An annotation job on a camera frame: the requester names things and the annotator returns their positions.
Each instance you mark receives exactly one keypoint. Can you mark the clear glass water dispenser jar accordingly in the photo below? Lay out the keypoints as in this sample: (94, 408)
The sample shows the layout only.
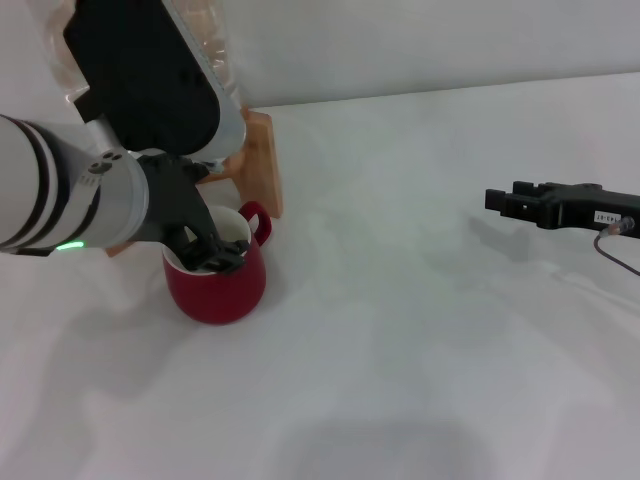
(222, 55)

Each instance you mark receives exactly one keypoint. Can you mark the red cup with white inside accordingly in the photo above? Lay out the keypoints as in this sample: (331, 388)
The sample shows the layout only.
(215, 300)

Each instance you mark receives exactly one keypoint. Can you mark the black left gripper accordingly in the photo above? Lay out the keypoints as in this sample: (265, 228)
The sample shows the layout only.
(175, 205)

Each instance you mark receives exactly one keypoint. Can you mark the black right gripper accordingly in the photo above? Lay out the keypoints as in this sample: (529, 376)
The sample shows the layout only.
(585, 207)

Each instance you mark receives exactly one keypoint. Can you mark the wooden dispenser stand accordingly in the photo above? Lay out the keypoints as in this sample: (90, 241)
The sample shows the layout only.
(260, 165)

